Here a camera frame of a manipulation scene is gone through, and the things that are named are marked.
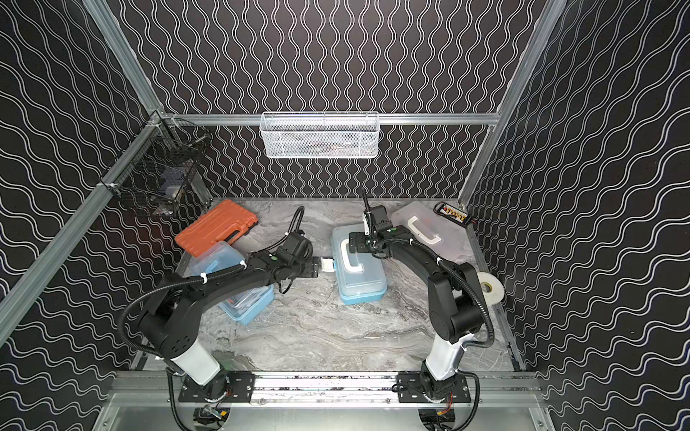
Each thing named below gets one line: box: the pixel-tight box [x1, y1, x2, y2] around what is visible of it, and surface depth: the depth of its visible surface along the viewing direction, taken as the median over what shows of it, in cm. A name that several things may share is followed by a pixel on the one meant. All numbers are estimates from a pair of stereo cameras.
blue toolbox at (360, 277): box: [331, 222, 388, 305], surface depth 88 cm
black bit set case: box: [433, 201, 472, 229], surface depth 116 cm
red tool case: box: [175, 199, 259, 258], surface depth 107 cm
